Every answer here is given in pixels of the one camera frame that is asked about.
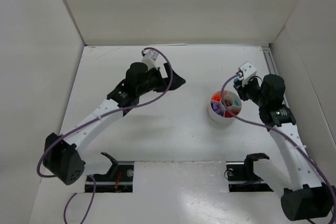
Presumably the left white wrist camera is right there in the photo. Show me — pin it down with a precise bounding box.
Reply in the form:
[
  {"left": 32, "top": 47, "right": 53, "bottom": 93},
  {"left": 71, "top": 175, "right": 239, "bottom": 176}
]
[{"left": 141, "top": 49, "right": 159, "bottom": 70}]

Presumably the orange round lego piece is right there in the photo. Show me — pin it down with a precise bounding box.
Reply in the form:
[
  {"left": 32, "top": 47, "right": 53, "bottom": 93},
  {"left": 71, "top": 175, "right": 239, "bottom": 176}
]
[{"left": 211, "top": 90, "right": 227, "bottom": 102}]

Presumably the aluminium rail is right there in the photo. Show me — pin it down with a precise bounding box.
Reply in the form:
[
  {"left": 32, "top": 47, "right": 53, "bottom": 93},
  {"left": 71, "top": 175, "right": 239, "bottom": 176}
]
[{"left": 261, "top": 46, "right": 278, "bottom": 75}]

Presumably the white divided round container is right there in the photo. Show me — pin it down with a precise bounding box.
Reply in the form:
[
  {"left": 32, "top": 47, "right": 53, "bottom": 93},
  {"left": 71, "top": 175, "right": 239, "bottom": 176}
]
[{"left": 208, "top": 90, "right": 242, "bottom": 126}]

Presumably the brown lego brick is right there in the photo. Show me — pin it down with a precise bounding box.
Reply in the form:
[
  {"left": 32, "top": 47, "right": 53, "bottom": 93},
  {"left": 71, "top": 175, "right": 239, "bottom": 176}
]
[{"left": 222, "top": 97, "right": 234, "bottom": 107}]

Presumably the purple cable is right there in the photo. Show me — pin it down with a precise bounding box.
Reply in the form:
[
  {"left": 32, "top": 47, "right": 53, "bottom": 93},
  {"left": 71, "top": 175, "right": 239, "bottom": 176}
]
[
  {"left": 36, "top": 47, "right": 174, "bottom": 224},
  {"left": 221, "top": 74, "right": 336, "bottom": 201}
]

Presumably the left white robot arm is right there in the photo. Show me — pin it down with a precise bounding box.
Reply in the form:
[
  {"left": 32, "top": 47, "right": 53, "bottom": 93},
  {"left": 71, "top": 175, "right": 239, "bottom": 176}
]
[{"left": 41, "top": 62, "right": 186, "bottom": 185}]

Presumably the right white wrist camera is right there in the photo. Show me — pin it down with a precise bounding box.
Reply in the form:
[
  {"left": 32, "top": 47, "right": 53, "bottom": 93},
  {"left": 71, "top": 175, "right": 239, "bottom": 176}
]
[{"left": 236, "top": 61, "right": 257, "bottom": 87}]

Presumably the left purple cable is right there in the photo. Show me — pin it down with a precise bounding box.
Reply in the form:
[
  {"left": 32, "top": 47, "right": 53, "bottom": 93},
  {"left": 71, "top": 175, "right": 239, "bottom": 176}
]
[{"left": 36, "top": 47, "right": 174, "bottom": 224}]

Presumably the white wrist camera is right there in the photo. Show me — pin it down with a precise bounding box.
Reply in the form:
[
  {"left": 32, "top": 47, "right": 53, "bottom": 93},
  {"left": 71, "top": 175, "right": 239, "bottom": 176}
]
[
  {"left": 141, "top": 49, "right": 159, "bottom": 70},
  {"left": 236, "top": 61, "right": 257, "bottom": 87}
]

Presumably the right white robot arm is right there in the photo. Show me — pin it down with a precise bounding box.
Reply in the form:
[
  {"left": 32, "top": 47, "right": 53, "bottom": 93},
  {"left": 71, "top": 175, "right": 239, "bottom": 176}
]
[{"left": 231, "top": 71, "right": 335, "bottom": 221}]

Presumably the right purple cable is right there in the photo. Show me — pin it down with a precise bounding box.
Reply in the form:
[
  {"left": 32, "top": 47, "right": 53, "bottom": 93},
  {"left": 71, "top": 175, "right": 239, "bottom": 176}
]
[{"left": 221, "top": 74, "right": 336, "bottom": 201}]

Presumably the purple lego block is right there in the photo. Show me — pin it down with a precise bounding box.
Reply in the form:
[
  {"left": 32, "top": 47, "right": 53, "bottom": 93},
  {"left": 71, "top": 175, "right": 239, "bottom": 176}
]
[{"left": 211, "top": 102, "right": 224, "bottom": 116}]

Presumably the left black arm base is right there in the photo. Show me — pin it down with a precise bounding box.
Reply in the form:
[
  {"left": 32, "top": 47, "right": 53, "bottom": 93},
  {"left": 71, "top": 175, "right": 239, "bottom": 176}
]
[{"left": 84, "top": 152, "right": 134, "bottom": 193}]

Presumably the red sloped lego piece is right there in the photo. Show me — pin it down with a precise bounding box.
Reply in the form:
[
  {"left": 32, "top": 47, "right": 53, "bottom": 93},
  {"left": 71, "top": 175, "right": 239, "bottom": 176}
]
[{"left": 224, "top": 111, "right": 239, "bottom": 118}]

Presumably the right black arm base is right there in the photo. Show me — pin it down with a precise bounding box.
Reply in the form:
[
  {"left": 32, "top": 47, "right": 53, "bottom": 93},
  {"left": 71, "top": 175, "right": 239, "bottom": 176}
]
[{"left": 224, "top": 153, "right": 272, "bottom": 193}]

